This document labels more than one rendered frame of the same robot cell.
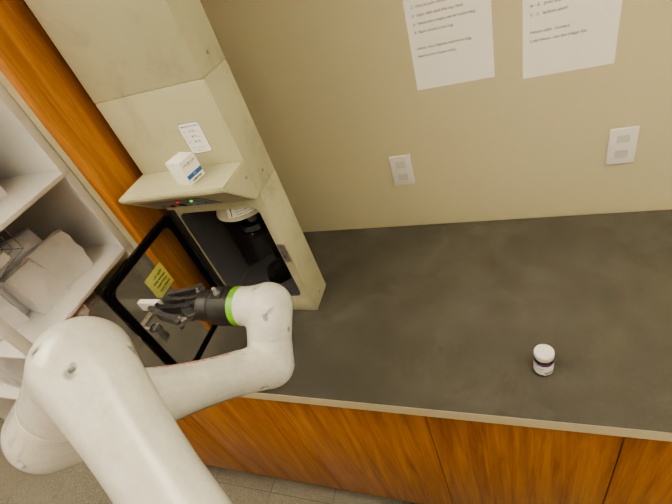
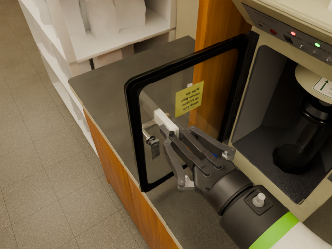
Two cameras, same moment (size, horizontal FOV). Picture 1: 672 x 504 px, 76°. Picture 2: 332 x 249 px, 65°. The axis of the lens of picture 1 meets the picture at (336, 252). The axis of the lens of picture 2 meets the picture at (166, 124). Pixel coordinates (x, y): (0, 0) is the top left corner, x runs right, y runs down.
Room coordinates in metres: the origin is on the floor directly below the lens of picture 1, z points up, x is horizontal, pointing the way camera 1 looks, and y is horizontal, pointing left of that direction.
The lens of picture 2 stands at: (0.56, 0.33, 1.67)
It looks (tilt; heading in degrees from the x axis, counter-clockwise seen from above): 48 degrees down; 27
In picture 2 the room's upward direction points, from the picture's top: straight up
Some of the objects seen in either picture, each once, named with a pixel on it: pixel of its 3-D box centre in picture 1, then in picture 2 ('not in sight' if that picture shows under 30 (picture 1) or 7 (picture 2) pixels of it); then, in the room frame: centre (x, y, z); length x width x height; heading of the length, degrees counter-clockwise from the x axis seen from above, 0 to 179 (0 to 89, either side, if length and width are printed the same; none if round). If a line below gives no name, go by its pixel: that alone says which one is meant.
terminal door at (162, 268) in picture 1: (175, 300); (187, 123); (0.98, 0.48, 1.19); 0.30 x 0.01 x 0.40; 151
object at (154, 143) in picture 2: (161, 332); (154, 148); (0.88, 0.52, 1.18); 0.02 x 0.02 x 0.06; 61
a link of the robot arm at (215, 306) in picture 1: (225, 304); (252, 215); (0.77, 0.29, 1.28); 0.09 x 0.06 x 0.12; 151
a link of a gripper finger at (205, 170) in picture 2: (176, 309); (187, 157); (0.82, 0.42, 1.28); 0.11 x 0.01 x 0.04; 63
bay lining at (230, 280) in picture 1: (258, 229); (312, 111); (1.16, 0.21, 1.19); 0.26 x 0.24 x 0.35; 61
